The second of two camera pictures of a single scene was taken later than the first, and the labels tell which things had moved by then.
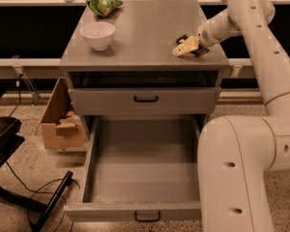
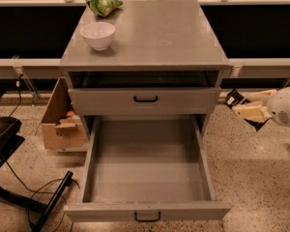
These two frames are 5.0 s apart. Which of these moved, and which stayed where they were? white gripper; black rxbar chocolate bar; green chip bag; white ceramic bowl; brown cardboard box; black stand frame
Moved: white gripper; black rxbar chocolate bar
Stayed: black stand frame; brown cardboard box; white ceramic bowl; green chip bag
